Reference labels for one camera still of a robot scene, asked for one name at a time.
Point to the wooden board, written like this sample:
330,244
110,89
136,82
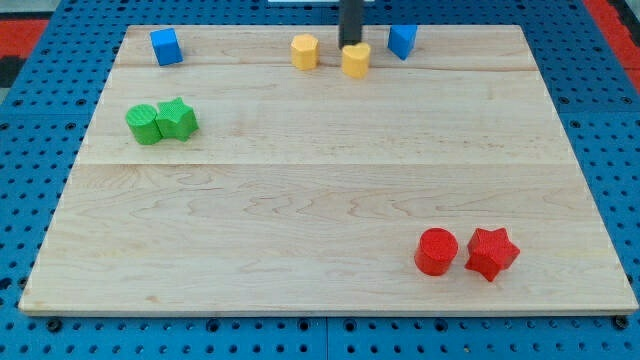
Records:
305,193

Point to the green cylinder block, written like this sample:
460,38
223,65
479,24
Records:
141,120

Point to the yellow heart block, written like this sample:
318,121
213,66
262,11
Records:
355,60

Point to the red cylinder block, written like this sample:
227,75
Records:
435,252

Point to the red star block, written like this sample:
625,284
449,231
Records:
490,252

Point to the yellow hexagon block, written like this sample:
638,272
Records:
305,51

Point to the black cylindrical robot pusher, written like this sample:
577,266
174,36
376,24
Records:
350,22

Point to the blue triangle block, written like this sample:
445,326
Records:
401,40

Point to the green star block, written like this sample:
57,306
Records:
176,119

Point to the blue cube block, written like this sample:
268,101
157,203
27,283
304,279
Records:
166,46

